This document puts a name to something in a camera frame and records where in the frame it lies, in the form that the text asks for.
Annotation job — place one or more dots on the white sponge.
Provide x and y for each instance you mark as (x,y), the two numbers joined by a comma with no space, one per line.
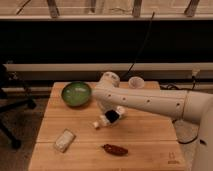
(64,140)

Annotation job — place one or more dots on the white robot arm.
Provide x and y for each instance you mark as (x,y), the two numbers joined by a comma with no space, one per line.
(191,106)

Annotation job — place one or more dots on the green bowl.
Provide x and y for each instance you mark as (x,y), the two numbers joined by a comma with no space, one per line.
(76,94)

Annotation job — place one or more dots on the clear plastic cup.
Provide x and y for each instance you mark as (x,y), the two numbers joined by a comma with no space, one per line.
(136,83)

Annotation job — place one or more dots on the black office chair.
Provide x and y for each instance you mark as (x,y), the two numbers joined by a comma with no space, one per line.
(5,77)

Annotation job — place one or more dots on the white plastic bottle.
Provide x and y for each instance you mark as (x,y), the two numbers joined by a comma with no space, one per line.
(104,122)

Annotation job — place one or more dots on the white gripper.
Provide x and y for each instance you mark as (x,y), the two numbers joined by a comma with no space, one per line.
(105,106)

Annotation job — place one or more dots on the black eraser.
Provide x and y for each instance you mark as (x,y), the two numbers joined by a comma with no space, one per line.
(112,116)

